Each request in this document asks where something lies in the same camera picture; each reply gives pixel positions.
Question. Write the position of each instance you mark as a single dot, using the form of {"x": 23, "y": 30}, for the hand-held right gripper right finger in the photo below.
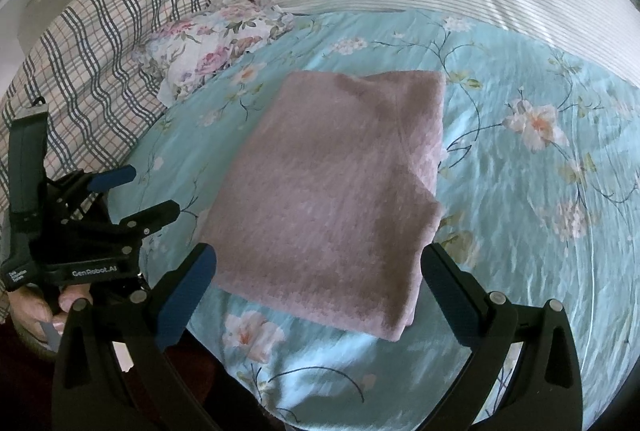
{"x": 455, "y": 306}

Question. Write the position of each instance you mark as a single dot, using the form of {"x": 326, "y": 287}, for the mauve fuzzy sweater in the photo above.
{"x": 325, "y": 191}

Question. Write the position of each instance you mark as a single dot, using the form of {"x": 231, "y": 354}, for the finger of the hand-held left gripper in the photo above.
{"x": 157, "y": 213}
{"x": 117, "y": 174}

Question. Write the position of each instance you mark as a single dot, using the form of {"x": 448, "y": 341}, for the plaid checked cloth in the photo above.
{"x": 90, "y": 36}

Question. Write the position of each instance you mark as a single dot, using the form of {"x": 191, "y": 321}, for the dark red cloth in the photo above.
{"x": 200, "y": 376}

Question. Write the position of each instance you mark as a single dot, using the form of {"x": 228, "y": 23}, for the person's left hand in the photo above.
{"x": 30, "y": 311}

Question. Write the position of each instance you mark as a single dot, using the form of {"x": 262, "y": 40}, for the teal floral bed sheet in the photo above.
{"x": 500, "y": 221}

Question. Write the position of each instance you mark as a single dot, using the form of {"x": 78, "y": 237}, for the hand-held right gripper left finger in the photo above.
{"x": 185, "y": 301}

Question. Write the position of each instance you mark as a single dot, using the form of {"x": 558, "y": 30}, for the white floral pillowcase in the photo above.
{"x": 215, "y": 46}

